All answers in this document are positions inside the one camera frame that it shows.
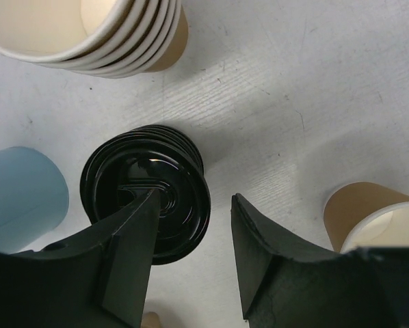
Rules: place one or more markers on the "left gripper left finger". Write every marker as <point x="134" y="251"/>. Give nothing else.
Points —
<point x="97" y="277"/>

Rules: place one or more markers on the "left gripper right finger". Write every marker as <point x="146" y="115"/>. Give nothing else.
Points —
<point x="287" y="281"/>

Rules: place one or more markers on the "brown cardboard cup carrier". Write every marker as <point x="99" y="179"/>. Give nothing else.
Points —
<point x="151" y="320"/>

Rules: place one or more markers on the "brown paper coffee cup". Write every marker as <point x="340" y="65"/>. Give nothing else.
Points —
<point x="366" y="214"/>

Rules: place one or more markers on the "blue straw holder cup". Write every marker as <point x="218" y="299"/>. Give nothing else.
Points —
<point x="34" y="197"/>

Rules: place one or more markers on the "stack of paper cups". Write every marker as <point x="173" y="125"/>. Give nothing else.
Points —
<point x="109" y="39"/>

